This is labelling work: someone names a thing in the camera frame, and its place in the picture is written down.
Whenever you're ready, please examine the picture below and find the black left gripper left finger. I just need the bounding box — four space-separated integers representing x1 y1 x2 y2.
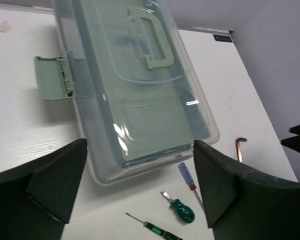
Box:
0 138 87 240

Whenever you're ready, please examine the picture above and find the brown hex key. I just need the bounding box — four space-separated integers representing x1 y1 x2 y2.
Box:
235 137 247 163

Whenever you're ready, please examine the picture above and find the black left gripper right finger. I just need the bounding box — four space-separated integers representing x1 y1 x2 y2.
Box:
193 140 300 240

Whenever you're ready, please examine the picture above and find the green toolbox with clear lid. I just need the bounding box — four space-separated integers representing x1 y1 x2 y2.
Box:
34 0 220 186

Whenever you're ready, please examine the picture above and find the blue label sticker right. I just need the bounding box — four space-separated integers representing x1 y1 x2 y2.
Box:
213 34 233 43

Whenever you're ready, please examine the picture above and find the blue red handled screwdriver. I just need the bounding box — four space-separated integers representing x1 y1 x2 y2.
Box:
178 162 204 210

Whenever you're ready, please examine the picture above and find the piece of tape on table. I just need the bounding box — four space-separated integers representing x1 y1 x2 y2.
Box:
0 21 12 33

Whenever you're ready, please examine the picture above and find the stubby green flathead screwdriver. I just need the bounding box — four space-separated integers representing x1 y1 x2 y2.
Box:
160 191 195 224

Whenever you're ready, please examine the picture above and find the thin black green precision screwdriver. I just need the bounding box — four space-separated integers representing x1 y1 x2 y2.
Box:
125 212 183 240

